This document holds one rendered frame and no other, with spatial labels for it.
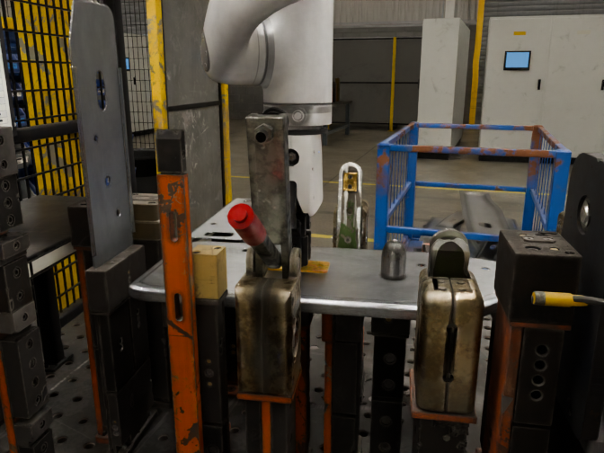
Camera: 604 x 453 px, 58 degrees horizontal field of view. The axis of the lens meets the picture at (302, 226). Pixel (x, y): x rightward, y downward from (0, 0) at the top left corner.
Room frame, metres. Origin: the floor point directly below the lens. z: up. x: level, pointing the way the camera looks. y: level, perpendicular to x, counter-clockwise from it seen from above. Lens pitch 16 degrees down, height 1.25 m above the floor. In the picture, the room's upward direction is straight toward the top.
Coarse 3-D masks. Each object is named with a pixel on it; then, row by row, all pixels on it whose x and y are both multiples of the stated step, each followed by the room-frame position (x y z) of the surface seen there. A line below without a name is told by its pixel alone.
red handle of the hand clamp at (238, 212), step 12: (240, 204) 0.43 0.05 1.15; (228, 216) 0.43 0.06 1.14; (240, 216) 0.42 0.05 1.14; (252, 216) 0.42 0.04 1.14; (240, 228) 0.42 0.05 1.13; (252, 228) 0.43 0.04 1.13; (264, 228) 0.46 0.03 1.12; (252, 240) 0.45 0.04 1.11; (264, 240) 0.47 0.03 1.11; (264, 252) 0.49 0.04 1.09; (276, 252) 0.52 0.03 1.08; (276, 264) 0.53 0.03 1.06
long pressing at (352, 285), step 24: (240, 264) 0.71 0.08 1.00; (336, 264) 0.71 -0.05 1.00; (360, 264) 0.71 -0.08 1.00; (408, 264) 0.71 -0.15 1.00; (480, 264) 0.71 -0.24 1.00; (144, 288) 0.61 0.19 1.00; (312, 288) 0.62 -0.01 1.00; (336, 288) 0.62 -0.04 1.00; (360, 288) 0.62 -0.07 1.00; (384, 288) 0.62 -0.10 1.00; (408, 288) 0.62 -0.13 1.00; (480, 288) 0.62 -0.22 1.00; (312, 312) 0.57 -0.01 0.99; (336, 312) 0.57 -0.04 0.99; (360, 312) 0.57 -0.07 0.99; (384, 312) 0.56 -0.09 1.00; (408, 312) 0.56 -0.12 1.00
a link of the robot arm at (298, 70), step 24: (312, 0) 0.65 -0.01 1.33; (264, 24) 0.64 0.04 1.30; (288, 24) 0.64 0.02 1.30; (312, 24) 0.65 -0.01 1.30; (288, 48) 0.64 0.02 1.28; (312, 48) 0.65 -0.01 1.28; (288, 72) 0.64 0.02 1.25; (312, 72) 0.65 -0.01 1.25; (264, 96) 0.67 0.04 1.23; (288, 96) 0.64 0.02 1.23; (312, 96) 0.65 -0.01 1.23
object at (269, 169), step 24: (264, 120) 0.51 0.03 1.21; (288, 120) 0.55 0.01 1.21; (264, 144) 0.51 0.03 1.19; (288, 144) 0.53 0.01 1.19; (264, 168) 0.52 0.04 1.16; (288, 168) 0.53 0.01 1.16; (264, 192) 0.52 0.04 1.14; (288, 192) 0.53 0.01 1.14; (264, 216) 0.53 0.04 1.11; (288, 216) 0.53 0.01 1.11; (288, 240) 0.53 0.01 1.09; (264, 264) 0.55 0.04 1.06; (288, 264) 0.53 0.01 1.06
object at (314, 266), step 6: (312, 264) 0.68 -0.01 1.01; (318, 264) 0.68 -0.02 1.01; (324, 264) 0.68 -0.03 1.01; (270, 270) 0.67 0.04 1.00; (276, 270) 0.67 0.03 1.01; (300, 270) 0.66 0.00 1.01; (306, 270) 0.66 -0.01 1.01; (312, 270) 0.66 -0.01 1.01; (318, 270) 0.66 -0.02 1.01; (324, 270) 0.66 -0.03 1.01
